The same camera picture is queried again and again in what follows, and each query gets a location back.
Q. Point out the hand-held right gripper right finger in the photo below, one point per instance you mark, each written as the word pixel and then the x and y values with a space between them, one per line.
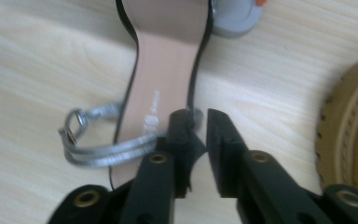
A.
pixel 261 193

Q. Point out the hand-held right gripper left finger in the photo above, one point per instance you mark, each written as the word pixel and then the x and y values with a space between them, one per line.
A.
pixel 155 186

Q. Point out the tan suede boot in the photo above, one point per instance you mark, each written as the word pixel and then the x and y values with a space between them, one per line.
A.
pixel 354 124

